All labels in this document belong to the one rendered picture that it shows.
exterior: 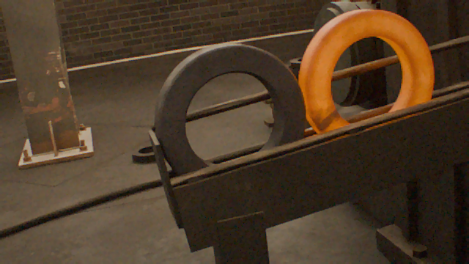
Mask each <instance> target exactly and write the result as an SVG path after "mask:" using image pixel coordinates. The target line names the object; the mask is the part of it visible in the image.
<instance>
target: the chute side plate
mask: <svg viewBox="0 0 469 264"><path fill-rule="evenodd" d="M467 160H469V98H467V99H464V100H460V101H457V102H454V103H450V104H448V105H445V106H440V107H439V106H438V107H436V108H433V109H430V110H426V111H423V112H419V113H417V114H413V115H410V116H407V117H405V118H402V119H400V120H396V121H393V122H389V123H386V124H384V125H379V126H377V127H374V128H370V129H367V130H364V131H360V132H357V133H352V134H350V135H346V136H343V137H339V138H337V139H332V140H330V141H327V142H323V143H322V144H318V145H314V146H312V147H307V148H305V149H302V150H297V151H294V152H292V153H287V154H285V155H280V156H277V157H274V158H272V159H270V160H267V161H262V162H259V163H256V164H252V165H249V166H244V167H242V168H239V169H235V170H232V171H228V172H224V173H221V174H219V175H216V176H214V177H209V178H206V179H203V180H199V181H196V182H193V183H189V184H186V185H183V186H179V187H176V188H173V189H172V190H174V195H175V198H176V202H177V207H178V210H179V213H180V218H181V221H182V225H183V229H184V232H185V234H186V238H187V240H188V245H189V249H190V251H191V252H196V251H199V250H201V249H206V248H208V247H211V246H214V245H217V244H219V243H220V242H219V237H218V228H217V222H218V221H223V220H226V219H233V218H237V216H243V215H247V214H251V213H257V212H260V211H263V213H264V219H265V229H269V228H271V227H275V226H278V225H280V224H284V222H288V221H292V220H295V219H299V218H301V217H304V216H307V215H311V214H313V213H317V212H320V211H323V210H327V208H331V207H333V206H337V205H340V204H343V203H345V202H349V201H352V200H355V199H359V198H361V197H363V196H366V195H368V194H372V193H374V192H377V191H381V190H383V189H386V188H390V187H393V186H397V185H399V184H402V183H403V182H406V181H409V180H412V179H415V178H417V177H422V176H424V175H428V174H430V173H433V172H436V171H439V170H441V169H445V168H448V167H451V166H453V165H455V164H458V163H461V162H463V161H467Z"/></svg>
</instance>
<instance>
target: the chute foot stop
mask: <svg viewBox="0 0 469 264"><path fill-rule="evenodd" d="M148 134H149V138H150V141H151V145H152V150H153V152H154V153H155V158H156V161H157V165H158V169H159V172H160V177H161V180H162V184H163V189H164V191H165V195H166V199H167V202H168V205H169V208H170V210H171V213H172V215H173V217H174V220H175V221H176V224H177V226H178V228H179V230H180V229H182V228H183V227H182V221H181V218H180V213H179V210H178V207H177V202H176V199H175V195H174V191H172V187H171V182H170V179H169V173H168V171H167V168H166V163H165V159H164V156H163V151H162V148H161V145H160V142H159V141H158V138H157V136H156V135H155V134H154V133H153V131H148Z"/></svg>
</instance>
